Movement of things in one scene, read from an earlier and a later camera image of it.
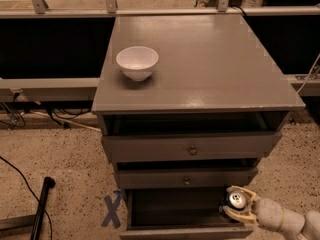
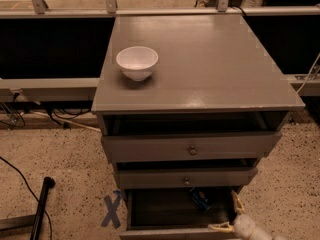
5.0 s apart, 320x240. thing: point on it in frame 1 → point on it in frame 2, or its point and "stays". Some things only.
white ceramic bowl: x=137 y=62 stays
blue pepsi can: x=235 y=199 → x=201 y=199
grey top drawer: x=191 y=137 stays
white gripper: x=270 y=211 → x=242 y=224
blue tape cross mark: x=112 y=206 stays
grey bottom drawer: x=180 y=214 stays
